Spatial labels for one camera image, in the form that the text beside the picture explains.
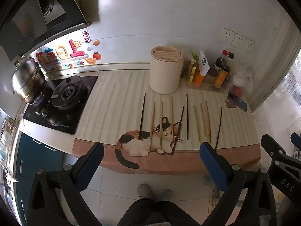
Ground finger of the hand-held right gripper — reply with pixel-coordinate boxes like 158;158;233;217
261;134;301;199
290;132;301;147

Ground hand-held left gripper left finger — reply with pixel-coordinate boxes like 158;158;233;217
27;142;105;226

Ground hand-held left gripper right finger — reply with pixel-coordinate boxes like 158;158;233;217
199;142;278;226

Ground dark wooden chopstick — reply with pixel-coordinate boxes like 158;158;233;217
186;94;189;140
215;107;223;150
138;92;146;140
171;105;185;156

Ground cream cylindrical chopstick holder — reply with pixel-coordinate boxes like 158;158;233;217
149;45;184;95

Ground black gas stove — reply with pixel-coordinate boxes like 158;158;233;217
23;75;99;135

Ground dark smartphone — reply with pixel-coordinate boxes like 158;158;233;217
227;91;248;112

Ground grey slipper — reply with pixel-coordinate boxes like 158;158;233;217
137;184;151;199

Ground blue kitchen cabinet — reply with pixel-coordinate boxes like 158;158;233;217
13;132;65;226

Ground white plastic bag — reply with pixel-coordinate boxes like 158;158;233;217
232;67;254;93

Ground person's legs in black trousers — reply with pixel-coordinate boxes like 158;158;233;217
117;198;203;226

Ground clear plastic organizer tray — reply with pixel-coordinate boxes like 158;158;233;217
187;74;232;93

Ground orange label jar black lid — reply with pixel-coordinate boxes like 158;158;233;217
213;62;231;89

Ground orange packet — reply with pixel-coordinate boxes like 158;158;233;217
195;65;208;84

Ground yellow box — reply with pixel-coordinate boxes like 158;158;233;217
188;60;197;83

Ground dark sauce bottle red cap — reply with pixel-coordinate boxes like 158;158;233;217
215;50;228;76

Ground white packet with blue logo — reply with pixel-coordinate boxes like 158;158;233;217
199;50;210;76

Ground stainless steel pot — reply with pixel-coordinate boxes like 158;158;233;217
11;60;46;103

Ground black range hood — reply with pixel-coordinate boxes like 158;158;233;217
0;0;92;62

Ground colourful wall sticker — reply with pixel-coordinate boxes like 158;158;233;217
35;31;103;73

